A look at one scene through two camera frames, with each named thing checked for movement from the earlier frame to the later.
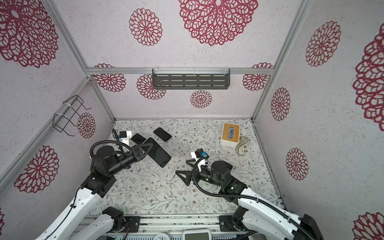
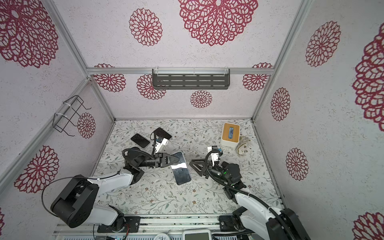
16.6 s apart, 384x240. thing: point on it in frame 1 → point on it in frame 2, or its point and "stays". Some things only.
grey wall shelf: x=191 y=78 stays
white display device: x=196 y=234 stays
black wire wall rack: x=60 y=119 stays
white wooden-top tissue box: x=230 y=135 stays
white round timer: x=161 y=236 stays
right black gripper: x=189 y=173 → x=205 y=173
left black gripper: x=137 y=153 → x=166 y=163
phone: x=157 y=153 → x=180 y=169
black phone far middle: x=162 y=134 stays
